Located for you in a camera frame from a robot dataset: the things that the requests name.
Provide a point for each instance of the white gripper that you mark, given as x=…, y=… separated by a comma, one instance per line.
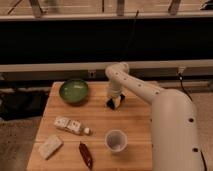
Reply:
x=113, y=92

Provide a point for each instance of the black eraser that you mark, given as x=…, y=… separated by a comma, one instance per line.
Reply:
x=115, y=102

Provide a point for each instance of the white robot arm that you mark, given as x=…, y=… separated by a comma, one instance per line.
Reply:
x=174, y=133

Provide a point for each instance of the green ceramic bowl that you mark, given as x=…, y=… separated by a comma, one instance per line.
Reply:
x=74, y=91

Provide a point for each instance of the red chili pepper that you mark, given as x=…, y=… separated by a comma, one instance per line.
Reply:
x=86, y=155

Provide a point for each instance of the pale sponge block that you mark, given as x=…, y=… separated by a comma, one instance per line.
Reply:
x=51, y=144

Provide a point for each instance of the white wall outlet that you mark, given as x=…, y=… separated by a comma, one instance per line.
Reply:
x=92, y=74

